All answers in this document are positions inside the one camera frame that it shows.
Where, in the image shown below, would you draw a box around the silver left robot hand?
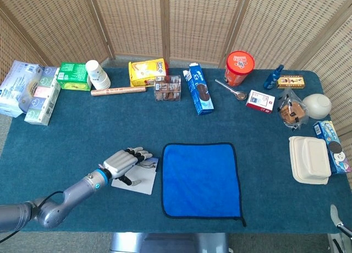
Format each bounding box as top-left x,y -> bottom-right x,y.
102,146 -> 153,187

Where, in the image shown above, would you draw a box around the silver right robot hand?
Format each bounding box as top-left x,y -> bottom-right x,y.
329,203 -> 352,237

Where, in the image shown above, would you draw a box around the black wire eyeglasses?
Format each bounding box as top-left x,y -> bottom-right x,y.
137,159 -> 158,173

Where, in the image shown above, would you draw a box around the blue folding glasses case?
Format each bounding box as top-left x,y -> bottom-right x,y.
111,157 -> 160,196

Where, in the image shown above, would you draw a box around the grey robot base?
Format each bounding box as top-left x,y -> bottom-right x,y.
109,232 -> 229,253

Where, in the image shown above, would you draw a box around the beige takeaway container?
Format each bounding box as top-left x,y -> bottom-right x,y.
288,136 -> 332,185

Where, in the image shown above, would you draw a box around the light blue cartoon cookie box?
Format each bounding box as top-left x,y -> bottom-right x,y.
313,120 -> 352,174

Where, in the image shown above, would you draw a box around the wooden rolling pin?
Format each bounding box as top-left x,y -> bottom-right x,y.
90,85 -> 147,97

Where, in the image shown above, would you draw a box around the blue cloth with black edge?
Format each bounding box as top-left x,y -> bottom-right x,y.
161,142 -> 247,228

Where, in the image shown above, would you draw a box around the clear box of brown cookies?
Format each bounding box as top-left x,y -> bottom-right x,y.
153,75 -> 182,102

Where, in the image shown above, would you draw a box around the stack of white paper cups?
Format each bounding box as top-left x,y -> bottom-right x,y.
85,59 -> 112,91

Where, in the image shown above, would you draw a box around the yellow cracker box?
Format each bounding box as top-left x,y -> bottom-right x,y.
128,58 -> 169,87

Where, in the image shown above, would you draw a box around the teal table mat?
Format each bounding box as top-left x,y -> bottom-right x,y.
0,67 -> 352,234

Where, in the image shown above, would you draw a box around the green tissue box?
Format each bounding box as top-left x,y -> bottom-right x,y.
56,62 -> 92,92

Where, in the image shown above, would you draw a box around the pastel tissue multipack box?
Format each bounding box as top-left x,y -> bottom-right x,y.
24,66 -> 62,127

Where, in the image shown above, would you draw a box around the blue sandwich cookie box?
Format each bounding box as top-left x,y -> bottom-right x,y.
183,62 -> 215,116

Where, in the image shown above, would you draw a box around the white bowl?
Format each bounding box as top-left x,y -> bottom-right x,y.
302,93 -> 332,120

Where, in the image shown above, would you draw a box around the clear bag of cookies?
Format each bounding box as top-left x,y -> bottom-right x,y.
277,88 -> 309,131

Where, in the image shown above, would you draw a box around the large blue white tissue pack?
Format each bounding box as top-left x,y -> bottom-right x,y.
0,59 -> 45,118

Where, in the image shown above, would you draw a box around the small red white box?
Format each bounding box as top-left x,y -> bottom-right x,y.
245,89 -> 276,114

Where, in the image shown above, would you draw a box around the metal spoon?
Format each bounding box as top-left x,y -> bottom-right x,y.
214,79 -> 248,101

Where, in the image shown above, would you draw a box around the small yellow brown box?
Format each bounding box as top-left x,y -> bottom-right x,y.
276,75 -> 306,89

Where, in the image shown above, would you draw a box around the blue spray bottle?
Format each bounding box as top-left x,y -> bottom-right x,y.
263,64 -> 284,90

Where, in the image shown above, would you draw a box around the orange instant noodle tub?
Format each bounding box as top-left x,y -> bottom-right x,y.
224,50 -> 256,87

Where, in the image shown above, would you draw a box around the woven folding screen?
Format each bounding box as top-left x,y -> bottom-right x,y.
0,0 -> 352,138

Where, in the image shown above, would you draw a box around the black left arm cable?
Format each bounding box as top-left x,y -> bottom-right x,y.
0,191 -> 64,244

